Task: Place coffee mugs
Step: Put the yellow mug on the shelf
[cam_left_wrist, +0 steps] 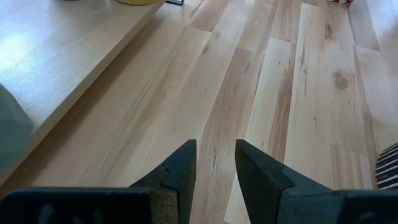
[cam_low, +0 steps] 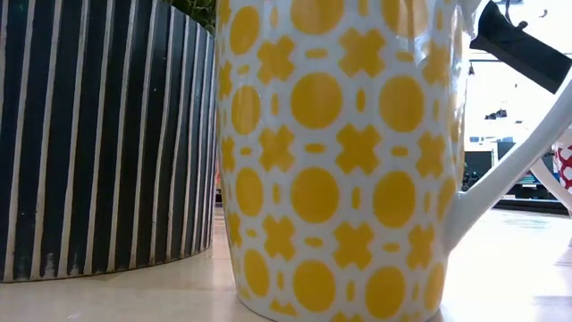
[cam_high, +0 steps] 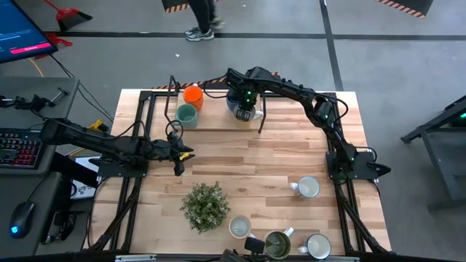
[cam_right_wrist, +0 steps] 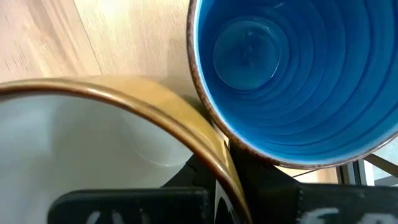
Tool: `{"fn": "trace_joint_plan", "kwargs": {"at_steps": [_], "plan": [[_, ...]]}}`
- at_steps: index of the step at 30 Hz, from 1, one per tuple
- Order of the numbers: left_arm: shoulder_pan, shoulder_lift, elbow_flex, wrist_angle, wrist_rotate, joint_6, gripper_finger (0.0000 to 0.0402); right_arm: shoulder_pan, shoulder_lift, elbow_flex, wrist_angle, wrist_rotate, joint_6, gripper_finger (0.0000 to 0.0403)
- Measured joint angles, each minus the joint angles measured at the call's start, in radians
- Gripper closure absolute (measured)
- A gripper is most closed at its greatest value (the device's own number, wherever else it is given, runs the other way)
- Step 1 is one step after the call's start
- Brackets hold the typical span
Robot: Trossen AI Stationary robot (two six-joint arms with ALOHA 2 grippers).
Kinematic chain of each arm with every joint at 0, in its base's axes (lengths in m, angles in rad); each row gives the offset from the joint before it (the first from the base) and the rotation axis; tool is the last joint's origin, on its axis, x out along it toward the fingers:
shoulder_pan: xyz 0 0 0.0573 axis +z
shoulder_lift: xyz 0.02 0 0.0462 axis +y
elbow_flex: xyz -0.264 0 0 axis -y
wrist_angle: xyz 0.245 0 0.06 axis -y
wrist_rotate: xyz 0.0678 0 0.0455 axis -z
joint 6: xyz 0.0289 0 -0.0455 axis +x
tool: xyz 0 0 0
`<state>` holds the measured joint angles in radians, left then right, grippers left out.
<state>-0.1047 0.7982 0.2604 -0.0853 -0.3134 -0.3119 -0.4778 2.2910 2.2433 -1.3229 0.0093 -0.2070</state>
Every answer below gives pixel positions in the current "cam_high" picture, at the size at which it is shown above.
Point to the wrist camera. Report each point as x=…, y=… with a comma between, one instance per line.
x=244, y=113
x=179, y=168

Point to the red plastic object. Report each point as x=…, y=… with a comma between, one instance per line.
x=56, y=39

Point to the teal green mug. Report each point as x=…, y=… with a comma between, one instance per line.
x=186, y=117

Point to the silver metal bracket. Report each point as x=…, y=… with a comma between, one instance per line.
x=338, y=259
x=134, y=258

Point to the black clamp tool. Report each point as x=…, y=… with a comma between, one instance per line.
x=34, y=103

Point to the artificial plant striped pot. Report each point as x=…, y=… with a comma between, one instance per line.
x=205, y=207

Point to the dark green mug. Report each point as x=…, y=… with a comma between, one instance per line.
x=276, y=244

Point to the person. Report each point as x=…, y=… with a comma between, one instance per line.
x=202, y=14

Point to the black chair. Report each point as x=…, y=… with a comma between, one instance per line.
x=255, y=245

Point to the red dustpan with brush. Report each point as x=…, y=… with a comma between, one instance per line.
x=67, y=14

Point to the backlit black keyboard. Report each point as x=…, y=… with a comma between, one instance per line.
x=18, y=151

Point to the computer monitor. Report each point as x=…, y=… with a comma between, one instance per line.
x=22, y=36

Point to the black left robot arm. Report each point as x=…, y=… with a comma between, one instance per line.
x=91, y=140

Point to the white printed paper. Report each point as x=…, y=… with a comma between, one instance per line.
x=83, y=189

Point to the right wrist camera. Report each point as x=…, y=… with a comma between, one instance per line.
x=244, y=113

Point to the grey desk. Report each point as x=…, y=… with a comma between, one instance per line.
x=22, y=85

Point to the black hazard striped ramp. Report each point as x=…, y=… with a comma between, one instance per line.
x=189, y=84

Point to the black metal rod tool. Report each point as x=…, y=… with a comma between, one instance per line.
x=58, y=95

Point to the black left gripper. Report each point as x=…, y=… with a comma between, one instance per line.
x=165, y=150

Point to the black metal table frame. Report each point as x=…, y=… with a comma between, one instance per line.
x=429, y=127

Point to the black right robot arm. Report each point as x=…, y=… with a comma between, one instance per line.
x=291, y=88

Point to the black computer mouse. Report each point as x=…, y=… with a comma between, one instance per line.
x=22, y=218

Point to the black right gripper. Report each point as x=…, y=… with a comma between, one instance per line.
x=247, y=96

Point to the black aluminium rig frame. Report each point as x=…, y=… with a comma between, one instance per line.
x=145, y=96

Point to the cream mug yellow pattern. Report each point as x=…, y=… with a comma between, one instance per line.
x=239, y=227

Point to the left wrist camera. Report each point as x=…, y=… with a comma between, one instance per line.
x=179, y=168

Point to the orange mug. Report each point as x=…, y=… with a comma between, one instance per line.
x=192, y=97

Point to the black hazard striped box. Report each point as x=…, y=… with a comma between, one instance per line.
x=407, y=5
x=174, y=4

